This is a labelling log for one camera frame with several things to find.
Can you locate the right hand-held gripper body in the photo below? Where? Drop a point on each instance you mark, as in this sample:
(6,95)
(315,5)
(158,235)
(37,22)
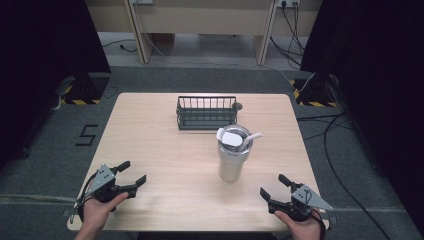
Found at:
(301,203)

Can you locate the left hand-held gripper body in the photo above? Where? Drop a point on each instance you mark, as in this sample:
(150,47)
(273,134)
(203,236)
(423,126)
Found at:
(106,186)

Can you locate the person's right hand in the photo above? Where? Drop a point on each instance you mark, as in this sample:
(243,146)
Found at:
(303,228)

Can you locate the person's left hand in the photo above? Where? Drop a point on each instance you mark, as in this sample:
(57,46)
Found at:
(97,212)

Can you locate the white tumbler cup with lid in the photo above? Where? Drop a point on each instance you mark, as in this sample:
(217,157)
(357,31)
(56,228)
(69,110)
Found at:
(231,156)

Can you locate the white straw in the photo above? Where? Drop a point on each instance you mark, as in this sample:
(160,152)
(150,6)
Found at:
(254,136)

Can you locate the black stand base striped tape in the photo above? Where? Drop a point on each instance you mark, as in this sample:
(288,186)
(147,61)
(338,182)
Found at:
(315,93)
(87,88)

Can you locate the small grey round disc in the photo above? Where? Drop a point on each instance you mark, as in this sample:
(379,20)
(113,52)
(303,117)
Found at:
(237,106)

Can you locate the black curtain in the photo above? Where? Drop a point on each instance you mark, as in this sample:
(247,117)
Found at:
(40,66)
(376,83)

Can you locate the beige desk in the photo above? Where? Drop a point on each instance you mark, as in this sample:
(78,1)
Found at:
(203,18)

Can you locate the white wall power outlet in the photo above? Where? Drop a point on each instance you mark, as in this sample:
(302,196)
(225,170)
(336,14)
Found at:
(142,1)
(288,2)

